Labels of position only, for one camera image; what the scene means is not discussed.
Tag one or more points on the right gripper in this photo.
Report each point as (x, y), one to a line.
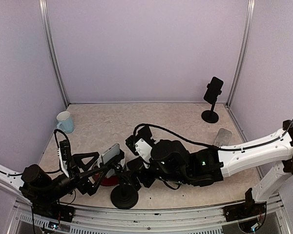
(138, 170)

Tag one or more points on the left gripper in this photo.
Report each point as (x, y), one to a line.
(82, 183)

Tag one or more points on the black pole phone stand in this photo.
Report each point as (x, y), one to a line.
(124, 196)
(210, 116)

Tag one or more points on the silver-edged black smartphone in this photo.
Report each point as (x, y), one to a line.
(110, 153)

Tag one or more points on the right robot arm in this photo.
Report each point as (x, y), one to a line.
(169, 160)

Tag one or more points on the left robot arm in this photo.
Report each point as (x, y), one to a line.
(43, 192)

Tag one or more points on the black folding phone stand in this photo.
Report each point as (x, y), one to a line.
(146, 135)

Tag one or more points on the white ceramic bowl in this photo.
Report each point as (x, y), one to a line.
(111, 172)

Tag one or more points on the red floral plate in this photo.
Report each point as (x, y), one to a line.
(107, 182)

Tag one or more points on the light blue mug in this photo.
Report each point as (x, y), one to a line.
(65, 122)

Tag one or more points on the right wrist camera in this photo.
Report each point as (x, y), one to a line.
(131, 145)

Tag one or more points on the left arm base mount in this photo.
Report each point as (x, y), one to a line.
(55, 211)

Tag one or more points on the round-base plate phone stand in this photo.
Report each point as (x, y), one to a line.
(222, 138)

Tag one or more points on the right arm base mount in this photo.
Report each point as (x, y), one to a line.
(246, 209)

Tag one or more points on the left aluminium frame post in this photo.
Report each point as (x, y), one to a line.
(52, 52)

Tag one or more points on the aluminium frame post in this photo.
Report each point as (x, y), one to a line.
(52, 52)
(242, 52)

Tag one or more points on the right aluminium frame post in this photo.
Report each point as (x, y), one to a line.
(242, 52)

